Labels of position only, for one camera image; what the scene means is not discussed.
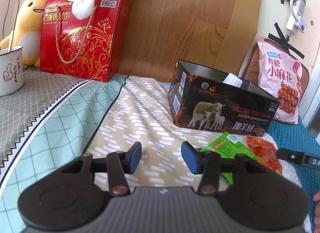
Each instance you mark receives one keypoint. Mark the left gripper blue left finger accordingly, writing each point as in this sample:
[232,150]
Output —
[116,165]

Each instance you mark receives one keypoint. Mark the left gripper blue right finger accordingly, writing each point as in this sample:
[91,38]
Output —
[207,164]

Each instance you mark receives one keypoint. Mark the green crinkled snack bag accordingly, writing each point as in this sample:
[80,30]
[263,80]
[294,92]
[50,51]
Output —
[227,146]

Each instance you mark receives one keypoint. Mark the red orange snack packet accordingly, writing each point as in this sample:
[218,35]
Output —
[265,152]

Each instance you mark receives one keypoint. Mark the white ribbed plastic cup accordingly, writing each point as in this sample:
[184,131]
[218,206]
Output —
[232,79]

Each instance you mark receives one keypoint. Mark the person's hand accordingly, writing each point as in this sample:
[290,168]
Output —
[316,215]

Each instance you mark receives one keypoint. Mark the teal quilted blanket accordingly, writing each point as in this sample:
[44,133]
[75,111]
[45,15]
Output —
[298,138]

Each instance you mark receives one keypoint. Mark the beige patterned bed sheet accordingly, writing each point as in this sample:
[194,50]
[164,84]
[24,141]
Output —
[101,118]

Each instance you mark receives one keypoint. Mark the black sheep print box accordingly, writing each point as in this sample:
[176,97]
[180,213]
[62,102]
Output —
[199,99]

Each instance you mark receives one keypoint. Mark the pink fried dough twist bag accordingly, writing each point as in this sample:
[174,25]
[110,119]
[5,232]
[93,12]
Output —
[280,75]

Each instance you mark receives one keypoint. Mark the brown seat cushion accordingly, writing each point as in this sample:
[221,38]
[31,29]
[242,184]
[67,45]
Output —
[252,70]

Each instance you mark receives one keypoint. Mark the red cashew biscuit gift box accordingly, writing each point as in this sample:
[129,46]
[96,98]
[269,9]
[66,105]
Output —
[88,48]

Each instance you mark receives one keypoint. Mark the white power strip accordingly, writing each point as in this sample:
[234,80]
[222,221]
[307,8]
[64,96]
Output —
[296,22]

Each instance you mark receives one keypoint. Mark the wooden headboard panel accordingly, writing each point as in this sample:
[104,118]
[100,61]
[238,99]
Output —
[214,33]

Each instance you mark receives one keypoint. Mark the white enamel mug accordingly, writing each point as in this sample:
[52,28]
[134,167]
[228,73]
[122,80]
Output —
[11,71]

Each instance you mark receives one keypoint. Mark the yellow duck plush toy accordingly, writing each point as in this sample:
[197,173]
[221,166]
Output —
[27,32]

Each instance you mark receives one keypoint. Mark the black tape cross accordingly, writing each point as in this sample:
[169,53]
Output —
[283,40]

